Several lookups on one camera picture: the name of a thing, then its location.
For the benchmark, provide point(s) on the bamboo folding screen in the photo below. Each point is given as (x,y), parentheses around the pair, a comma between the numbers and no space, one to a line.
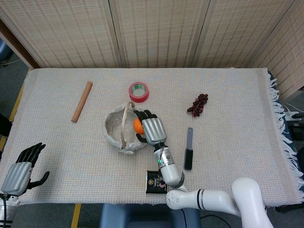
(152,33)

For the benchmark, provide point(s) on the white fabric basket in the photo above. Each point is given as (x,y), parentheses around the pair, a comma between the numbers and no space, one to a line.
(118,129)

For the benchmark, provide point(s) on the black hair brush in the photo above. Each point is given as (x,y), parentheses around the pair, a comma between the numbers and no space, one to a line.
(189,152)

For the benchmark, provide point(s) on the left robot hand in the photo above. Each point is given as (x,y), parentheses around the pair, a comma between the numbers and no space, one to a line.
(17,174)

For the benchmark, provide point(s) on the wooden rolling pin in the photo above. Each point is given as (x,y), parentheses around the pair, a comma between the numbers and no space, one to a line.
(82,101)

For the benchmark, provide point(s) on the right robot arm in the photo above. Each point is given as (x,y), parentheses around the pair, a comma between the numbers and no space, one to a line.
(209,197)

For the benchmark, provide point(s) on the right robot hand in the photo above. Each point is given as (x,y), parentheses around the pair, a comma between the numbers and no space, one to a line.
(152,127)

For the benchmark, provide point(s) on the orange fruit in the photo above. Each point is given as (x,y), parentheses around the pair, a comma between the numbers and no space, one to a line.
(138,126)

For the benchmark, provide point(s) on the white woven tablecloth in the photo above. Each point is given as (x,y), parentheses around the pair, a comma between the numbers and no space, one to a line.
(95,154)

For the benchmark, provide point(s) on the black snack packet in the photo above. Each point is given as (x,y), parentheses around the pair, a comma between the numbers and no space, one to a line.
(153,181)

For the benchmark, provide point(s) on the red tape roll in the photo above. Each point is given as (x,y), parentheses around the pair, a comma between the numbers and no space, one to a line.
(139,92)

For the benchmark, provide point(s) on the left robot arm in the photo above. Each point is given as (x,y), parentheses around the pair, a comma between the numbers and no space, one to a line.
(6,209)

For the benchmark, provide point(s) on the dark red grape bunch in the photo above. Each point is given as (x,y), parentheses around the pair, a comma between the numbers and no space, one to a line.
(197,105)

